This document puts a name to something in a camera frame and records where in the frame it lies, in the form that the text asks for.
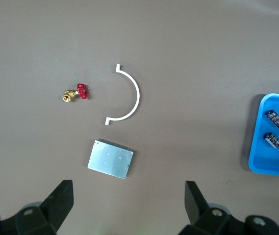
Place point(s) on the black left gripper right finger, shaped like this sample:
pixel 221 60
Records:
pixel 193 203

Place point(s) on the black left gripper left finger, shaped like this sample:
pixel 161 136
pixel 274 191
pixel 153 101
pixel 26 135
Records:
pixel 59 203

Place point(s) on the small dark connector block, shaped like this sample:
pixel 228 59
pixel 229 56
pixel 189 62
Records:
pixel 272 140

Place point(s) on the silver metal box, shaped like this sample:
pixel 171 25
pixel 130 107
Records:
pixel 111 160

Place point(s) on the brass valve red handwheel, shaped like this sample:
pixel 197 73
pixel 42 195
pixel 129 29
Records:
pixel 80 91

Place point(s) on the white curved plastic bracket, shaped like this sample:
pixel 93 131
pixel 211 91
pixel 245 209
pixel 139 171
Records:
pixel 107 121

